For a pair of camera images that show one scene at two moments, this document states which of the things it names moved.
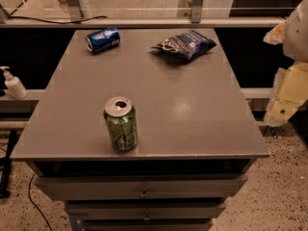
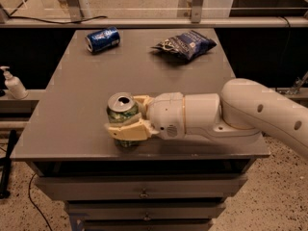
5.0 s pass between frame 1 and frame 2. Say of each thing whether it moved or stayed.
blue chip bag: stayed
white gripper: moved
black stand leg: stayed
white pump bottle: stayed
